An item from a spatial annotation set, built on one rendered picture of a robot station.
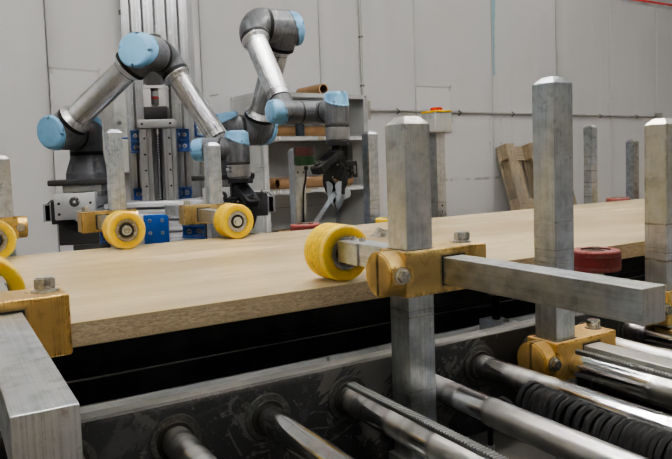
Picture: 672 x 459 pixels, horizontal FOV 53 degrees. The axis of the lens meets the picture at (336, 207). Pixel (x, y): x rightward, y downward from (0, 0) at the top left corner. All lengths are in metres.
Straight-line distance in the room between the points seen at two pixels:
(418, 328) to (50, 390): 0.46
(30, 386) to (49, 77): 4.10
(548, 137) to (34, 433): 0.69
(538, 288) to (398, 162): 0.20
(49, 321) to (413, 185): 0.38
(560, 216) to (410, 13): 5.17
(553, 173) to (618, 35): 7.62
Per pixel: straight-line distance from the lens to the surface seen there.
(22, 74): 4.41
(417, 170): 0.73
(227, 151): 2.15
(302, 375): 0.75
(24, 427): 0.34
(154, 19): 2.77
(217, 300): 0.86
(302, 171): 1.88
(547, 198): 0.88
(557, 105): 0.88
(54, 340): 0.59
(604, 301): 0.60
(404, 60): 5.86
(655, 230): 1.07
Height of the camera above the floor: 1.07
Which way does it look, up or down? 4 degrees down
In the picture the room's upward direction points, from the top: 2 degrees counter-clockwise
